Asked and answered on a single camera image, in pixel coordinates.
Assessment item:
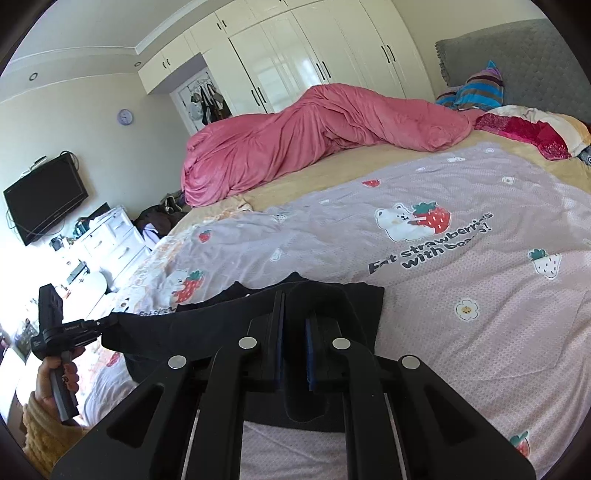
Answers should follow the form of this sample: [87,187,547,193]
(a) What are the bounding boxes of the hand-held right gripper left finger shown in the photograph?
[51,291,287,480]

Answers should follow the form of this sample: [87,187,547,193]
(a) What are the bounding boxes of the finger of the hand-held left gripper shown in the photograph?
[96,311,123,337]

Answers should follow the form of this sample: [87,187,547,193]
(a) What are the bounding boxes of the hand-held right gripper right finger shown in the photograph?
[305,315,537,480]

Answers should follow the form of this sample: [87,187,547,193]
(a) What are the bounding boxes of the black long-sleeve sweater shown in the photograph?
[100,272,386,432]

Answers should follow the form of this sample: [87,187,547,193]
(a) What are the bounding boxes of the pile of dark clothes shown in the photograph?
[134,194,191,246]

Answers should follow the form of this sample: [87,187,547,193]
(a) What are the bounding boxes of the hanging dark clothes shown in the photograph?
[189,80,232,126]

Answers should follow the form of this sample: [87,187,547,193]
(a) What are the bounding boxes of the person's left hand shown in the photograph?
[30,347,88,418]

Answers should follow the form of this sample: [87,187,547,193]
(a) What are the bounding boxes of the white drawer cabinet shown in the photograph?
[65,205,154,296]

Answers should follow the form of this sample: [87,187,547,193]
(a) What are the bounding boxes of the black television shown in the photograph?
[4,154,89,246]

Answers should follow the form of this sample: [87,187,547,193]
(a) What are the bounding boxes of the strawberry printed bed sheet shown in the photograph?
[81,143,591,480]

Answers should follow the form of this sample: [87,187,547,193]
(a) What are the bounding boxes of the pink duvet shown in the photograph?
[181,83,476,208]

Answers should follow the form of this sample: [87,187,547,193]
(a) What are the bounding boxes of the white wardrobe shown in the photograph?
[137,0,442,120]

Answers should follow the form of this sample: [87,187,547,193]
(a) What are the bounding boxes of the red and cream pillow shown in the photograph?
[475,105,591,161]

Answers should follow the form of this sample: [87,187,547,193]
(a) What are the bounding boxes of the blue striped cloth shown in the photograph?
[435,60,507,112]

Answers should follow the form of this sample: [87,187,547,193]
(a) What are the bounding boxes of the grey quilted headboard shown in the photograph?
[435,18,591,126]

